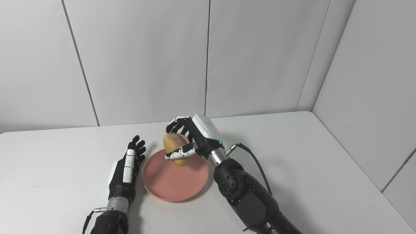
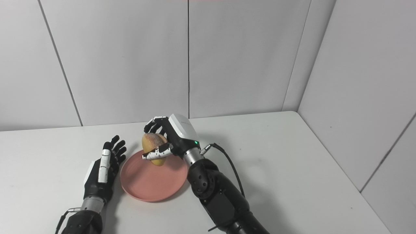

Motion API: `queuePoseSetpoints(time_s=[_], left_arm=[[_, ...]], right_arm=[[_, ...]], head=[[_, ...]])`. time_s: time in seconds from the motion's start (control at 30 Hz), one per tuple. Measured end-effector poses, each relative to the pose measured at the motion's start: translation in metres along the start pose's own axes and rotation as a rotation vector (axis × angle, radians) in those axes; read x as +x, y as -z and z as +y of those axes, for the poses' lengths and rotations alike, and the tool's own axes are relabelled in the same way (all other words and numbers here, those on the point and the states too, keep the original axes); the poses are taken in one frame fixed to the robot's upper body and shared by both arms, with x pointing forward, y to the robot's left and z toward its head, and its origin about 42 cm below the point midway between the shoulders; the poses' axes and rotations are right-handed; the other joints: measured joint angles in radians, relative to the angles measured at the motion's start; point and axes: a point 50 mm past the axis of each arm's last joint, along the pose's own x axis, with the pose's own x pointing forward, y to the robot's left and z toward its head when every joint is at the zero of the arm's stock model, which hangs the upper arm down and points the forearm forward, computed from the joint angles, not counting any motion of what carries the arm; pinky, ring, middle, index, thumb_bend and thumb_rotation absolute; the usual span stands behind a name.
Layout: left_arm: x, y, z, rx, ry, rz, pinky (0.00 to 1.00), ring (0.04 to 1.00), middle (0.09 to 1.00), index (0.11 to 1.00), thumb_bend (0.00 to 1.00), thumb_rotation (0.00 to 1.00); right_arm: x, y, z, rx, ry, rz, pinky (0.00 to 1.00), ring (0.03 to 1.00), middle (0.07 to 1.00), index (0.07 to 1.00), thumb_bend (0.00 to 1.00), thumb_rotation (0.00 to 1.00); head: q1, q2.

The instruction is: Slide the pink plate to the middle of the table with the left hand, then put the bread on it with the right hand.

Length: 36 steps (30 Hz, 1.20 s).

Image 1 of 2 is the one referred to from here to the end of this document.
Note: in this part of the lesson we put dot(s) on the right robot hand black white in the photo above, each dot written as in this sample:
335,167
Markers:
200,135

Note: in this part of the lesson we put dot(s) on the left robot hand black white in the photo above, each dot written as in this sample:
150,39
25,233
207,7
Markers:
126,169

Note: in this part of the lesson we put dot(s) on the sugared bread roll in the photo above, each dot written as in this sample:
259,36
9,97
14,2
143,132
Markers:
175,146

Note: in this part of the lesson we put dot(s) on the pink round plate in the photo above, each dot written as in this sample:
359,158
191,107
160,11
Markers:
175,178

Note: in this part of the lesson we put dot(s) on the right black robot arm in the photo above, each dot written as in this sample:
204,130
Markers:
247,191

